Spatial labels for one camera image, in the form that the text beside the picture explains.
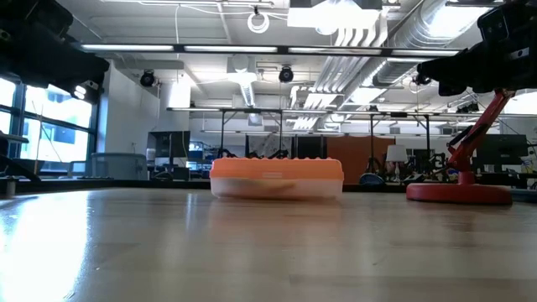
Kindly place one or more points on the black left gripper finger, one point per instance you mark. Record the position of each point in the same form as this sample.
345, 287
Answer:
93, 94

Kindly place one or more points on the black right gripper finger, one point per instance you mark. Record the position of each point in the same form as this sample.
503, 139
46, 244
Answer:
449, 71
453, 89

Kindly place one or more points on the clear box with orange lid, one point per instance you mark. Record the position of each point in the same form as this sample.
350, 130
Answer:
277, 170

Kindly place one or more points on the black ceiling spotlight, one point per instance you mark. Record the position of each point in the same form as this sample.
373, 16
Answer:
286, 74
423, 77
147, 79

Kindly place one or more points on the black overhead light bar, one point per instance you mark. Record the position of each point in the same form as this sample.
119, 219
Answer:
126, 48

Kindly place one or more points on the grey bin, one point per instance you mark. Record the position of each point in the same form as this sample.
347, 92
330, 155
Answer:
119, 168

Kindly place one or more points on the dark computer monitor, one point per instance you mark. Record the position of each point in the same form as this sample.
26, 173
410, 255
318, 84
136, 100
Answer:
501, 151
170, 144

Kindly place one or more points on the white shade table lamp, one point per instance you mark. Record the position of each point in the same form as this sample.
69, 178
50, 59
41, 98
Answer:
396, 153

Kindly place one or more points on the red desk lamp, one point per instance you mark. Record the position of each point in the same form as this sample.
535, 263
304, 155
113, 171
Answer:
459, 194

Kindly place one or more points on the orange partition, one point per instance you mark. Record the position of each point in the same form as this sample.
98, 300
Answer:
361, 159

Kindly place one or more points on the silver ventilation duct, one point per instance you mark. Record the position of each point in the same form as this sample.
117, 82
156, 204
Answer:
419, 25

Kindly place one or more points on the black aluminium table frame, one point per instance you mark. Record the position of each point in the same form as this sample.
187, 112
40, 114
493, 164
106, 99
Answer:
126, 184

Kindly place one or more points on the black background table frame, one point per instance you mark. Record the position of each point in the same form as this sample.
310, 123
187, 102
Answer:
201, 110

